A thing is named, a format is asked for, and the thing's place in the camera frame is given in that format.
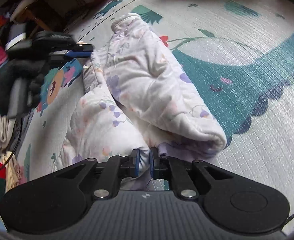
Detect wooden chair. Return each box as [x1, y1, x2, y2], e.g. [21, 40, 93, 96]
[9, 0, 52, 38]

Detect red green yellow folded clothes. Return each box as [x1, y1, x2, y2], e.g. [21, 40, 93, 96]
[0, 151, 27, 202]

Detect white floral quilted baby garment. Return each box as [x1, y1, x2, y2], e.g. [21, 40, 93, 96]
[53, 13, 227, 190]

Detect colourful cartoon play mat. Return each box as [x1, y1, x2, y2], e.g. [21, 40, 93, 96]
[17, 0, 294, 237]

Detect pink grey folded clothes stack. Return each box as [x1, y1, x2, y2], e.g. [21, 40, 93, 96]
[0, 109, 36, 156]

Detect black gloved hand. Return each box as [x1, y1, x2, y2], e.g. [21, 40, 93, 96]
[0, 60, 49, 119]

